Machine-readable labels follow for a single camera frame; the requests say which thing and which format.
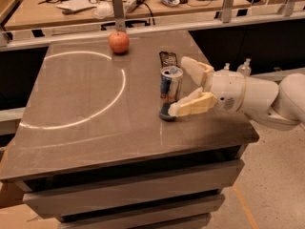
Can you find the red apple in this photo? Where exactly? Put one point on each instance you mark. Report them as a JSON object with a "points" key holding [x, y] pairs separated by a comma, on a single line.
{"points": [[119, 41]]}

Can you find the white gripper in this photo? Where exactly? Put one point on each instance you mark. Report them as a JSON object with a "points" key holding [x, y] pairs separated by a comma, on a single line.
{"points": [[226, 88]]}

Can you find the aluminium frame rail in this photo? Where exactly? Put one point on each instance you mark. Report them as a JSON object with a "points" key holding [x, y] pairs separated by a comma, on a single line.
{"points": [[24, 39]]}

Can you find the right clear sanitizer bottle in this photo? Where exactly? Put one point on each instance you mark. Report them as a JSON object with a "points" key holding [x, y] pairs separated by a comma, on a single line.
{"points": [[245, 68]]}

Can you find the grey drawer cabinet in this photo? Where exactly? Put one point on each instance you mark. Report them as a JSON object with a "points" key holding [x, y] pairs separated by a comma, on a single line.
{"points": [[160, 193]]}

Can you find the white paper stack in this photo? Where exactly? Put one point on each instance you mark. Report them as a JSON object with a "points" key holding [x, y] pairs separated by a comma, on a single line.
{"points": [[76, 5]]}

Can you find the black snack bar wrapper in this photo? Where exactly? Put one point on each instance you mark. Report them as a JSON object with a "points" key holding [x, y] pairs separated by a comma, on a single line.
{"points": [[168, 59]]}

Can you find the red bull can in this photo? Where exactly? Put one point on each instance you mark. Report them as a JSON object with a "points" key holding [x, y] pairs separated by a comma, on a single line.
{"points": [[170, 85]]}

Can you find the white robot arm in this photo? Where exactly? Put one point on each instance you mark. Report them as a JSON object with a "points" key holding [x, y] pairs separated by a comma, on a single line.
{"points": [[275, 105]]}

